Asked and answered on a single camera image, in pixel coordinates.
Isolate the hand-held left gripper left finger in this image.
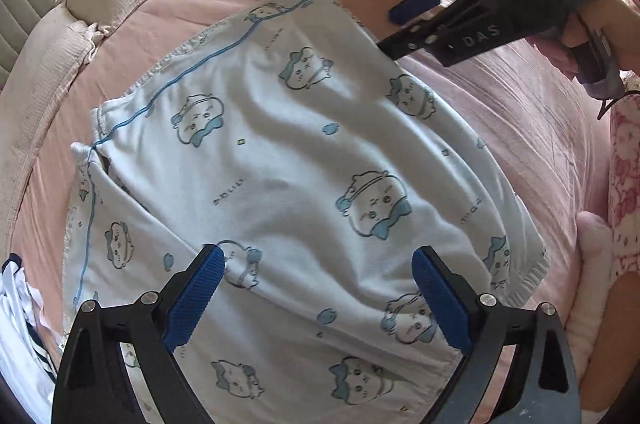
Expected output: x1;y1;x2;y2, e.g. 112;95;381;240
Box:
51;244;226;424

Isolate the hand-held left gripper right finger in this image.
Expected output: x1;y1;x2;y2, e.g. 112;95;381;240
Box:
411;246;583;424

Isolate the person's right hand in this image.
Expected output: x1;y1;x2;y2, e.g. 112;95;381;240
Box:
580;0;640;72

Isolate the pink bed sheet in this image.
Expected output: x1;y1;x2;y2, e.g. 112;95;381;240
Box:
0;0;623;424

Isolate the white navy striped garment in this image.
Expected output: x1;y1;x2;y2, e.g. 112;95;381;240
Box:
0;253;67;424

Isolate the small beige pillow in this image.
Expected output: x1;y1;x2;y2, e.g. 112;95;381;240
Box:
0;0;107;257

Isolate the person's leg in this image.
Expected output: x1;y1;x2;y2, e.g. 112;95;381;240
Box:
584;271;640;411

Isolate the white cartoon print pajama garment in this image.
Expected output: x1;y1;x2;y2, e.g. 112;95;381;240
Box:
62;0;551;424

